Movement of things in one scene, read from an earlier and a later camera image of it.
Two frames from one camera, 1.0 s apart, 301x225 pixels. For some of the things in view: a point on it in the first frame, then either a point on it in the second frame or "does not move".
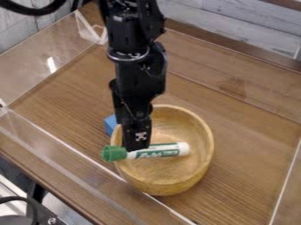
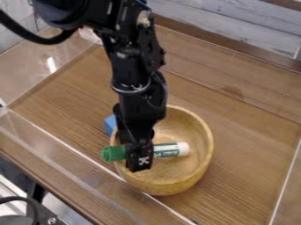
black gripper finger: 136,134 to 140,156
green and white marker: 112,153 does not move
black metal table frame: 41,214 does not move
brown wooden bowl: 169,175 does not move
